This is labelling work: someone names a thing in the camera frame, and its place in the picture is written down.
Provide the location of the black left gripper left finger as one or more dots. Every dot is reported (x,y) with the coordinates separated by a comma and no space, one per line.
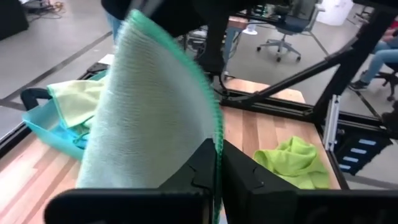
(140,205)

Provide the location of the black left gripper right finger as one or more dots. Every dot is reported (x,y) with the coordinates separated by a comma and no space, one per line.
(264,199)

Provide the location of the lime green microfiber towel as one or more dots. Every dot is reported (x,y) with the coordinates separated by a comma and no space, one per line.
(292,161)

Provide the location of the pale green microfiber towel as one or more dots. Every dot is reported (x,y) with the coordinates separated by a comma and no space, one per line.
(77,102)
(149,109)

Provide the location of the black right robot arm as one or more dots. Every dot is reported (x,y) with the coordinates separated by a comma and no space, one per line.
(214,31)

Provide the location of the black equipment with blue slots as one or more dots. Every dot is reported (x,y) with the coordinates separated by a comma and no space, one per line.
(357,151)

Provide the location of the translucent green plastic bin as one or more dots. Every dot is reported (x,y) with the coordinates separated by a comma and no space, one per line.
(46,133)

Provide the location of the black office chair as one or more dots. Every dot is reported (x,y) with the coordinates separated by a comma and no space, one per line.
(390,77)

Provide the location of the grey office chair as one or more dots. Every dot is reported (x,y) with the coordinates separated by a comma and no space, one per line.
(289,25)

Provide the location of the person's leg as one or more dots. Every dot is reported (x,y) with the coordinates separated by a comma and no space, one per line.
(113,25)

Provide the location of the person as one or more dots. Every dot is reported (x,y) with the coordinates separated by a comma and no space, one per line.
(382,56)

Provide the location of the black cabinet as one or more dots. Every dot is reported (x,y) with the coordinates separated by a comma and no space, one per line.
(12,18)

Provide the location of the black aluminium table frame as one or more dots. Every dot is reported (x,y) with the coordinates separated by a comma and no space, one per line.
(273,107)

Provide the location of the silver aluminium bracket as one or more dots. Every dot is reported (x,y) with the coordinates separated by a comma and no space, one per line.
(331,124)

